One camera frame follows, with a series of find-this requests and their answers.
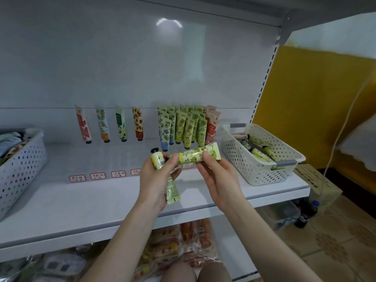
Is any pile of green hand cream tubes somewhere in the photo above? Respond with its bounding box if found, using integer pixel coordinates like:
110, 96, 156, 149
235, 134, 283, 163

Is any yellow-green white-label hand cream tube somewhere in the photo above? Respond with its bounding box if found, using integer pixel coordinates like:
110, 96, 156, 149
150, 148, 181, 204

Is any person's leg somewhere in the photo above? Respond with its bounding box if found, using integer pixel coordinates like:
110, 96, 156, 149
161, 261, 197, 282
197, 261, 233, 282

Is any white metal shelf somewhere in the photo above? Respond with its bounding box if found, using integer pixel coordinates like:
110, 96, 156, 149
0, 0, 376, 282

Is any clear divider tray with labels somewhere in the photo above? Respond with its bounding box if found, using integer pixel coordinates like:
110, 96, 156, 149
69, 163, 195, 183

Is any white hanging cable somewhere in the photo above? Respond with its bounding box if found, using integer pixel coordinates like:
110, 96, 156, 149
323, 67, 376, 174

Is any pile of snack packets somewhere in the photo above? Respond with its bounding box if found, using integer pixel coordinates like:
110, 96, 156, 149
0, 219, 221, 282

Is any white perforated plastic basket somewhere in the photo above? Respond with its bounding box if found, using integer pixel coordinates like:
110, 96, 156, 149
220, 123, 306, 187
0, 127, 48, 221

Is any person's right leg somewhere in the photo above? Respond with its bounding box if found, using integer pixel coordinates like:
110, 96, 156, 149
197, 261, 233, 282

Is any cluster of green bottles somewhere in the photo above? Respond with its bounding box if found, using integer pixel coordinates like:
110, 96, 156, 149
295, 199, 321, 228

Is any small brown cardboard box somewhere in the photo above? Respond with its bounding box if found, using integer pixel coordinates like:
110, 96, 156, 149
294, 164, 343, 204

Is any person's left leg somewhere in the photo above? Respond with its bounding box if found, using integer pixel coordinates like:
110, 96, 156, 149
161, 261, 197, 282

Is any person's left forearm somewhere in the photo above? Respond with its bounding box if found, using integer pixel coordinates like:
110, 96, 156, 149
82, 202, 168, 282

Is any pile of pale hand cream tubes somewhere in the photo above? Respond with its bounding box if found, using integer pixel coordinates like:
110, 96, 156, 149
0, 131, 30, 165

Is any person's right hand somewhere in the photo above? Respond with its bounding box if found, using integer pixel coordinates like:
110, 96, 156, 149
197, 151, 244, 212

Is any row of hand cream tubes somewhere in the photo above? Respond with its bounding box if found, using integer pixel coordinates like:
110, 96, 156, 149
74, 104, 222, 152

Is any person's left hand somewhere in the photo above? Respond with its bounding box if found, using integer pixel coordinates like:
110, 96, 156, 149
136, 152, 183, 212

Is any person's right forearm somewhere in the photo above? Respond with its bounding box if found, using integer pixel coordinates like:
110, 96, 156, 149
226, 197, 324, 282

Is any light green floral hand cream tube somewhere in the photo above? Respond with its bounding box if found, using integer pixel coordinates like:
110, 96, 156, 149
178, 142, 222, 166

